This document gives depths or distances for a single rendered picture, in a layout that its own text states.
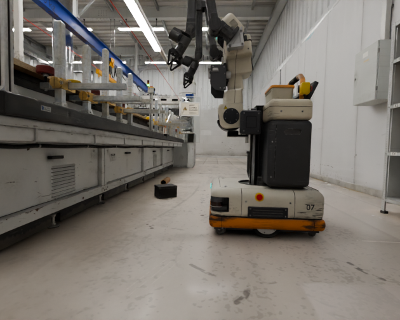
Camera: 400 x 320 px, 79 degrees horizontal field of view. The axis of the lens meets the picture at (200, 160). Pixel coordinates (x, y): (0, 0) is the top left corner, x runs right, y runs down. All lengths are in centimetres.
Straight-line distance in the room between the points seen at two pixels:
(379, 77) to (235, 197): 222
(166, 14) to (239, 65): 754
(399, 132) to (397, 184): 43
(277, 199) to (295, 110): 52
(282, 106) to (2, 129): 131
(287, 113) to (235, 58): 51
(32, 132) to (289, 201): 132
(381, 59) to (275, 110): 192
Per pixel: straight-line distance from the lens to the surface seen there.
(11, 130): 117
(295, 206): 150
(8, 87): 113
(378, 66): 321
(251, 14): 907
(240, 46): 158
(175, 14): 911
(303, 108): 154
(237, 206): 144
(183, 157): 613
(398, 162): 261
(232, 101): 162
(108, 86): 133
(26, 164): 158
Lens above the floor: 52
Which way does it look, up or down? 3 degrees down
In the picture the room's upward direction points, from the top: 1 degrees clockwise
